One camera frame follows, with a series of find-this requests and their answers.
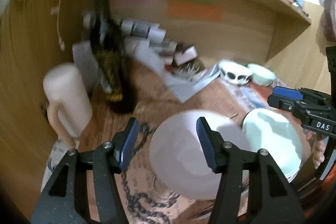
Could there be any stack of newspapers and books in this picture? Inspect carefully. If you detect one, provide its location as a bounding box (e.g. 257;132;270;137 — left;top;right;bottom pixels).
119;19;186;57

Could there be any small bowl of trinkets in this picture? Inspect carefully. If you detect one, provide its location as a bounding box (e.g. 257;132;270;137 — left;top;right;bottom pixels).
172;59;205;78

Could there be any orange sticky note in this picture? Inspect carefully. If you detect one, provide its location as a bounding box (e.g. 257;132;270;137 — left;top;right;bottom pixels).
166;1;224;22

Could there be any stitch cartoon sticker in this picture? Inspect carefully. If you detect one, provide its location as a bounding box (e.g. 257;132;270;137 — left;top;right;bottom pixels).
41;139;68;192

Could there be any white card box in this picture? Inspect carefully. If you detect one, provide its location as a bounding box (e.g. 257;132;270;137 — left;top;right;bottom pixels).
174;46;198;66

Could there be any person right hand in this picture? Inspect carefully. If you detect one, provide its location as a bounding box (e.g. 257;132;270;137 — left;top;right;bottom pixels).
313;139;326;169

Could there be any pink mug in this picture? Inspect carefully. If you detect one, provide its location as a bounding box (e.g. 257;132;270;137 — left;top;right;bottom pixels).
43;63;93;148

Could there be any grey paper sheet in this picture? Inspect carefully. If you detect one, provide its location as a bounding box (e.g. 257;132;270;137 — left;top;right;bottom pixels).
125;37;220;103

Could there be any white patterned bowl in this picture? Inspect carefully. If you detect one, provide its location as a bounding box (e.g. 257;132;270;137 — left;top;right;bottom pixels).
218;60;253;86

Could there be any dark wine bottle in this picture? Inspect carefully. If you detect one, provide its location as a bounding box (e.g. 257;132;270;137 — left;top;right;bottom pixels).
89;0;136;114

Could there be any mint green bowl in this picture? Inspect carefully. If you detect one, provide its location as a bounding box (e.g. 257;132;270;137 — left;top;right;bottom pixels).
247;64;276;86

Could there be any pink-grey bowl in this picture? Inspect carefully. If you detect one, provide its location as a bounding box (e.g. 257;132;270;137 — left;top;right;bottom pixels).
149;110;251;200

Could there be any mint green plate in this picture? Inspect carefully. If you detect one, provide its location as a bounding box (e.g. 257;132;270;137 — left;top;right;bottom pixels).
242;108;304;181

